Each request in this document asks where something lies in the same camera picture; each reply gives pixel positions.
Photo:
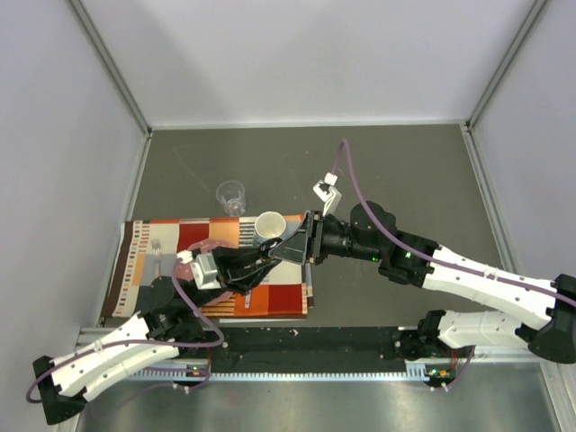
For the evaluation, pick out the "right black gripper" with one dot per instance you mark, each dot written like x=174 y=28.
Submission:
x=307 y=243

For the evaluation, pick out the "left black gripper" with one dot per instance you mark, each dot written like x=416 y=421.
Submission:
x=234 y=274

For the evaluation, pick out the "black earbud case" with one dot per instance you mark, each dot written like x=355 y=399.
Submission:
x=267 y=248

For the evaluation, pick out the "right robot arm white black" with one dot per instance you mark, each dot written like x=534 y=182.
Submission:
x=523 y=312

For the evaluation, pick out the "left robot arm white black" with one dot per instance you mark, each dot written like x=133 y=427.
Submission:
x=174 y=325

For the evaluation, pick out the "white blue mug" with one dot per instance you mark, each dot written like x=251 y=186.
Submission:
x=269 y=225

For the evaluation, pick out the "clear plastic cup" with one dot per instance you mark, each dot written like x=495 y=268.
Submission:
x=232 y=197

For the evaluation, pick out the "pink polka dot plate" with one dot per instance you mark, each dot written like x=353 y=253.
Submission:
x=205 y=297

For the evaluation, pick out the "silver fork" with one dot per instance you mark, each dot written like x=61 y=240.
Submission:
x=157 y=255

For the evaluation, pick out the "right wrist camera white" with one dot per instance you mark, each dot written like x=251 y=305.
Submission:
x=326 y=190

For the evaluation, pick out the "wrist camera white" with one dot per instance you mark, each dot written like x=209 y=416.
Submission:
x=199 y=268
x=326 y=190

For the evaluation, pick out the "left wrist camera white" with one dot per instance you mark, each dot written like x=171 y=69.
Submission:
x=199 y=268

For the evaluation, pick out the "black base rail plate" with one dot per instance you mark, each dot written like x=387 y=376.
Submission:
x=316 y=350

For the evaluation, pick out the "white comb cable duct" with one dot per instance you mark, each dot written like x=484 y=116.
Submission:
x=413 y=372

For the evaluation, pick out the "aluminium frame post left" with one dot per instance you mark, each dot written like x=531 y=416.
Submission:
x=110 y=66

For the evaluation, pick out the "aluminium frame post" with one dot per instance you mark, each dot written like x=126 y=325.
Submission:
x=534 y=15
x=110 y=66

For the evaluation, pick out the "aluminium frame post right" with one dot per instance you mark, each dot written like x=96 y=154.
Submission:
x=534 y=15

